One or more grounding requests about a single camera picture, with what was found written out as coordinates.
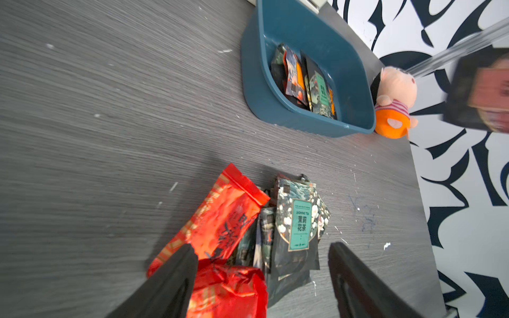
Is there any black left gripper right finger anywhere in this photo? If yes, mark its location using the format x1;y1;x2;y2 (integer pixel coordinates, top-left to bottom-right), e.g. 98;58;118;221
328;242;421;317

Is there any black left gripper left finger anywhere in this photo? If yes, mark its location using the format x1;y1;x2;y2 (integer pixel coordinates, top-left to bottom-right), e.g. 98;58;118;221
107;244;198;318

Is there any green label tea bag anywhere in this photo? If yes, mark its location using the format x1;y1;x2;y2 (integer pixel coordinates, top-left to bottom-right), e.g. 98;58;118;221
300;51;337;119

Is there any pink label red tea bag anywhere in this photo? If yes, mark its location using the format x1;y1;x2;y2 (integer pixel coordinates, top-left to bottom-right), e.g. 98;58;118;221
442;46;508;133

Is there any orange label blue tea bag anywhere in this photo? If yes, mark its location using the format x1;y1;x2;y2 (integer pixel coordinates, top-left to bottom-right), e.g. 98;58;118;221
283;48;309;109

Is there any shiny red foil tea bag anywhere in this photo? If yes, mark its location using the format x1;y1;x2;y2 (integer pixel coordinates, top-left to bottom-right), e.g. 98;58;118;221
147;163;270;278

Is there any teal label tea bag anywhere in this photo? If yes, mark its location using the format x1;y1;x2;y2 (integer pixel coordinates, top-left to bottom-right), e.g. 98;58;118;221
253;174;331;307

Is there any teal plastic storage box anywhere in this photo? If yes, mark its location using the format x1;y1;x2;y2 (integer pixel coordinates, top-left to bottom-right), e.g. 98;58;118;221
241;1;375;137

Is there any pink plush doll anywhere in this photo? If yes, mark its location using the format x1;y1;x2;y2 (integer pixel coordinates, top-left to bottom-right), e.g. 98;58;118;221
375;66;418;139

